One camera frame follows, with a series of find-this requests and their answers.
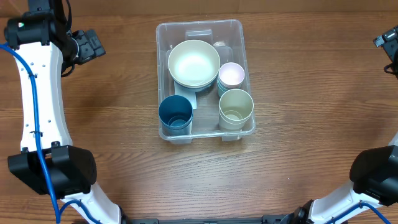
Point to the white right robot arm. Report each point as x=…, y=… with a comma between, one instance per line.
x=372, y=184

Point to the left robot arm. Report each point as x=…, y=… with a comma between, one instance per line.
x=46, y=49

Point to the clear plastic storage bin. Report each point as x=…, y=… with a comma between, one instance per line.
x=227, y=37

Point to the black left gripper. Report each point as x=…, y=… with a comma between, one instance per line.
x=86, y=50

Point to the green small cup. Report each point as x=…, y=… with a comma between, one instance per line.
x=220, y=92

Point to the white label in bin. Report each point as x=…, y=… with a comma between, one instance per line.
x=188, y=93

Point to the blue tall cup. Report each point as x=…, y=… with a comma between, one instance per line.
x=177, y=130
x=175, y=112

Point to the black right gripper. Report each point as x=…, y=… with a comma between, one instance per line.
x=389, y=41

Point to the grey small cup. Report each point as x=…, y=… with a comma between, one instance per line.
x=222, y=87

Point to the cream tall cup back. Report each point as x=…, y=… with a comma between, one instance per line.
x=236, y=106

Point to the blue bowl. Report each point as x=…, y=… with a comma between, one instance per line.
x=195, y=89

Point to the cream tall cup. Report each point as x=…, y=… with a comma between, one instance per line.
x=233, y=124
x=236, y=106

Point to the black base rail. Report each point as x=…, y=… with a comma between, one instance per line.
x=265, y=219

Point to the pink small cup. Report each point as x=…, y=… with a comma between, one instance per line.
x=231, y=75

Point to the cream tall cup front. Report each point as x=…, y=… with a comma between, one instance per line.
x=233, y=124

